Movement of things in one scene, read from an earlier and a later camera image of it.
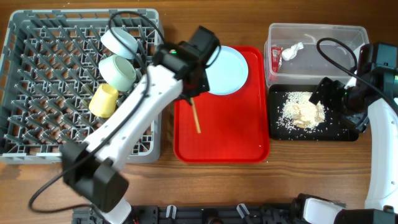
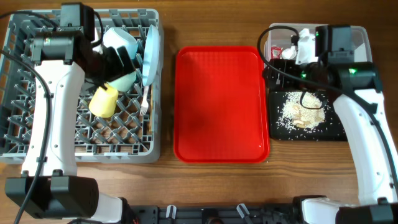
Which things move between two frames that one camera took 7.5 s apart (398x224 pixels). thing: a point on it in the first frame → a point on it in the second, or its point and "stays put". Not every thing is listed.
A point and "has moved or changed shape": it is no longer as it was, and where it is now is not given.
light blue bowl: (117, 46) stays put
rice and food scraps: (299, 112) stays put
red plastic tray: (234, 128) stays put
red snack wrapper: (276, 58) stays put
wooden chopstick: (194, 111) has moved or changed shape
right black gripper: (334, 88) → (286, 66)
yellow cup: (104, 101) stays put
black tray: (293, 117) stays put
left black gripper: (204, 85) → (117, 68)
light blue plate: (229, 71) → (151, 62)
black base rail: (198, 214) stays put
